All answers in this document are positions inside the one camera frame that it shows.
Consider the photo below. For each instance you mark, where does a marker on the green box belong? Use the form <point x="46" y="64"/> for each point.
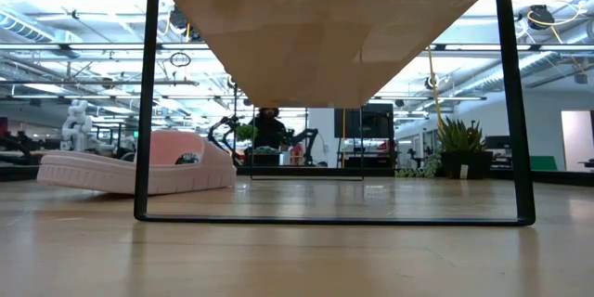
<point x="543" y="163"/>

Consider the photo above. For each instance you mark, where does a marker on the potted green succulent plant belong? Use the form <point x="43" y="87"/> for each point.
<point x="466" y="164"/>

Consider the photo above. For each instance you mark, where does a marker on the black background robot arm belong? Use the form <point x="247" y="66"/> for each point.
<point x="215" y="130"/>
<point x="308" y="135"/>

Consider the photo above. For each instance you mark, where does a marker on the wooden shelf with black frame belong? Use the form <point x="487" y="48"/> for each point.
<point x="325" y="32"/>

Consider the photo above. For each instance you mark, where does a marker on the long ceiling light strip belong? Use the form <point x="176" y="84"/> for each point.
<point x="547" y="47"/>
<point x="93" y="47"/>

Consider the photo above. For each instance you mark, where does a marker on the black wall monitor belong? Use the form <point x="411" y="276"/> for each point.
<point x="373" y="123"/>

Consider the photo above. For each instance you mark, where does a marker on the pink rubber slide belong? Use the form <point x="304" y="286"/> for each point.
<point x="93" y="174"/>

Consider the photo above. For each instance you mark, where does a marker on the silver ventilation duct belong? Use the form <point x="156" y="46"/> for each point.
<point x="28" y="28"/>

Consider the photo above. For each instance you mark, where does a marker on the person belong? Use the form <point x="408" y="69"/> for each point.
<point x="269" y="130"/>

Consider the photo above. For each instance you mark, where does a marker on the black aluminium table frame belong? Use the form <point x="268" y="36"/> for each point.
<point x="287" y="171"/>

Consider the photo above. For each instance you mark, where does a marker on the pale green artificial vine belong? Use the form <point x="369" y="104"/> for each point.
<point x="420" y="169"/>

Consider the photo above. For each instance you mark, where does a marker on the white humanoid robot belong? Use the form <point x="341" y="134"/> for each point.
<point x="76" y="125"/>

